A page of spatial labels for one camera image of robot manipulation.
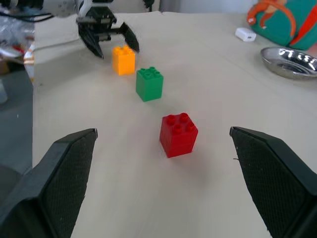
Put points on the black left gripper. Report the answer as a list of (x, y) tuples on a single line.
[(100, 21)]

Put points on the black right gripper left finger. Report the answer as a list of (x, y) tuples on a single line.
[(57, 178)]

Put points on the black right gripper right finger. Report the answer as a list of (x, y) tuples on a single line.
[(277, 173)]

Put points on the orange toy brick cube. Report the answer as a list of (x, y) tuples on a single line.
[(123, 62)]

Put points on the green toy brick cube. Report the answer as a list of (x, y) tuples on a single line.
[(149, 85)]

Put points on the orange and white package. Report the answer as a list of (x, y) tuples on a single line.
[(29, 62)]

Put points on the clear crumpled plastic bag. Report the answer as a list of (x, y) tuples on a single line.
[(12, 32)]

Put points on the red toy brick cube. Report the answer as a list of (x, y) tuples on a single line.
[(177, 137)]

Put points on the shiny steel bowl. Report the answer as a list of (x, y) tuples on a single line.
[(289, 63)]

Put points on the white power adapter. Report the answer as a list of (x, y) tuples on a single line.
[(245, 34)]

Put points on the green backpack with orange monkey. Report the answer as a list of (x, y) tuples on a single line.
[(280, 22)]

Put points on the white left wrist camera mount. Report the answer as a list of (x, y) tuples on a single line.
[(83, 7)]

